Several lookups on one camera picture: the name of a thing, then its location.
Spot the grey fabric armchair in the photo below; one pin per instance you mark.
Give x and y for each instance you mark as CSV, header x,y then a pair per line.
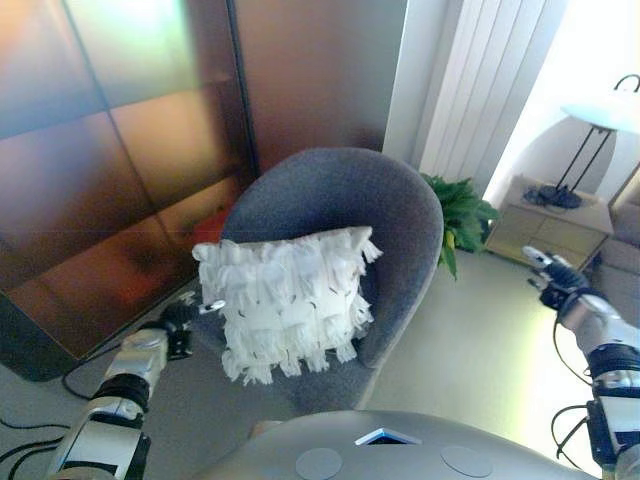
x,y
340,195

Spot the glossy brown panel wardrobe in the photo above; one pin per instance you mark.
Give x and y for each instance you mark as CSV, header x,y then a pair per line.
x,y
125,150

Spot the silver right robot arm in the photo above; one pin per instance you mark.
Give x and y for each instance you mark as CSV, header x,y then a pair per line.
x,y
610,360

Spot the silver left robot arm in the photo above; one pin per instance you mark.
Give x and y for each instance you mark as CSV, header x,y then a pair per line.
x,y
115,400

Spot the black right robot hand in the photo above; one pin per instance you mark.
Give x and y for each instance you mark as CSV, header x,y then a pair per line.
x,y
562,280

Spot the white pleated curtain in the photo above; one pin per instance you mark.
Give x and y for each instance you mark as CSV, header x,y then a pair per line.
x,y
480,90

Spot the silver robot torso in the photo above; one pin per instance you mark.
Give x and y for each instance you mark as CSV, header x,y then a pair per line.
x,y
400,445

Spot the green potted plant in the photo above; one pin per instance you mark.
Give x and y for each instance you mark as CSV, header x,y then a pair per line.
x,y
465,215

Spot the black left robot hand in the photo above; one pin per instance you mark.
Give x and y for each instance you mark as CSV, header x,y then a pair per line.
x,y
180,315

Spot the white fringed cushion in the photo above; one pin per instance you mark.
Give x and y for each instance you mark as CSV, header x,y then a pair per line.
x,y
285,305

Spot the light wooden nightstand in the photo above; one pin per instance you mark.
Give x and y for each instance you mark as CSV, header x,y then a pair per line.
x,y
550,230

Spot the upholstered bed frame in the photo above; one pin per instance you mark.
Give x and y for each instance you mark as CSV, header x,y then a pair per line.
x,y
622,250

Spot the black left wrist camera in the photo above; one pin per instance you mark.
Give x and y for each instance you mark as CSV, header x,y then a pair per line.
x,y
180,346

